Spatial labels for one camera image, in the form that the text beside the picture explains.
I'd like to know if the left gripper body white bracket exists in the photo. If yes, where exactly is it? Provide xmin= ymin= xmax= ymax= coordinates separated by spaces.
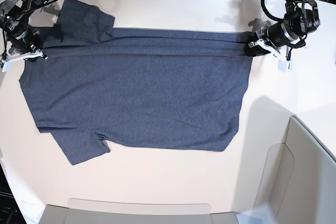
xmin=248 ymin=19 xmax=295 ymax=72

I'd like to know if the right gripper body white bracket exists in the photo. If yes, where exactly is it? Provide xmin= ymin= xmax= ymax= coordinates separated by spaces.
xmin=1 ymin=49 xmax=47 ymax=64

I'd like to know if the dark blue t-shirt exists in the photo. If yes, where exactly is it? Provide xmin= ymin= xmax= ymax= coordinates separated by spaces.
xmin=19 ymin=0 xmax=252 ymax=165

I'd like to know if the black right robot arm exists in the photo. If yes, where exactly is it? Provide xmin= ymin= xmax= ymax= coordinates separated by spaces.
xmin=1 ymin=0 xmax=58 ymax=72

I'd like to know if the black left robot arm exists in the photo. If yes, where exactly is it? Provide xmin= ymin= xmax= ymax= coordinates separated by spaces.
xmin=244 ymin=0 xmax=320 ymax=72

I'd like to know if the grey right side partition panel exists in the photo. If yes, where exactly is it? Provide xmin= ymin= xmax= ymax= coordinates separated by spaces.
xmin=253 ymin=115 xmax=336 ymax=224

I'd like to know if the grey partition panel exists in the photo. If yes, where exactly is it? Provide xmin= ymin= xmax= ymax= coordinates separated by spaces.
xmin=39 ymin=205 xmax=239 ymax=223
xmin=253 ymin=115 xmax=336 ymax=224

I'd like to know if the grey front partition panel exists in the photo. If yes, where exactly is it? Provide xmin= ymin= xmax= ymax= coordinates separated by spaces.
xmin=39 ymin=205 xmax=239 ymax=223

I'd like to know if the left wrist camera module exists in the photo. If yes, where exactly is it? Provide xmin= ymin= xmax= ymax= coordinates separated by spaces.
xmin=278 ymin=60 xmax=293 ymax=72

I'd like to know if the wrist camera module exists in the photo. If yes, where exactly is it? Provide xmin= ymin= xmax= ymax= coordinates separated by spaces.
xmin=278 ymin=60 xmax=293 ymax=72
xmin=1 ymin=59 xmax=12 ymax=73

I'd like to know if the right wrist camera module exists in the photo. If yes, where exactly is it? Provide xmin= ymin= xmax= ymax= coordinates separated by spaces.
xmin=1 ymin=59 xmax=12 ymax=73

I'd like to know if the clear acrylic right panel bracket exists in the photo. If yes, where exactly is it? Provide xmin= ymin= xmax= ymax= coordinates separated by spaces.
xmin=254 ymin=143 xmax=295 ymax=215

